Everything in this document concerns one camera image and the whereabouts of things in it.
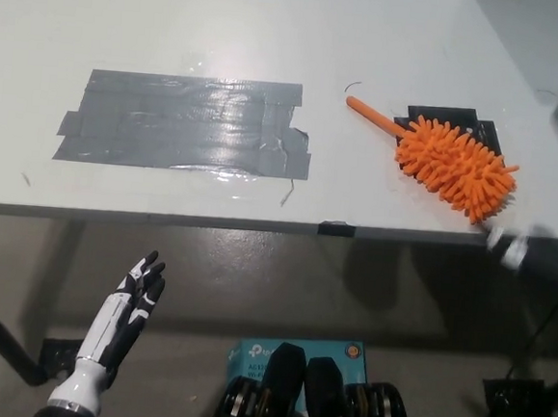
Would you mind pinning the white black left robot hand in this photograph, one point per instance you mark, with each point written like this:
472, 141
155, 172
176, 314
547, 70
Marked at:
105, 330

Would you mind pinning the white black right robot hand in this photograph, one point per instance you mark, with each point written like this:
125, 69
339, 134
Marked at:
545, 261

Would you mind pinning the orange microfibre duster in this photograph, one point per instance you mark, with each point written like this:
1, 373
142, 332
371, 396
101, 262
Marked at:
456, 164

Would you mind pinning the black robot body blocks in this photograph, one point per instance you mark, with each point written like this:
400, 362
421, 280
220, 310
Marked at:
322, 395

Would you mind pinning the black table leg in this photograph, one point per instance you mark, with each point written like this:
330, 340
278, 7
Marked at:
7, 340

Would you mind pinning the teal router box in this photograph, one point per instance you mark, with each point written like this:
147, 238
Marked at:
253, 351

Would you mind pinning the black tape patch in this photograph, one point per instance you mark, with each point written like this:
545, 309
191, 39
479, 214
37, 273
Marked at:
460, 117

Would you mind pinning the grey duct tape patch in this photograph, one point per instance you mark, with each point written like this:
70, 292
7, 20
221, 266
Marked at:
184, 124

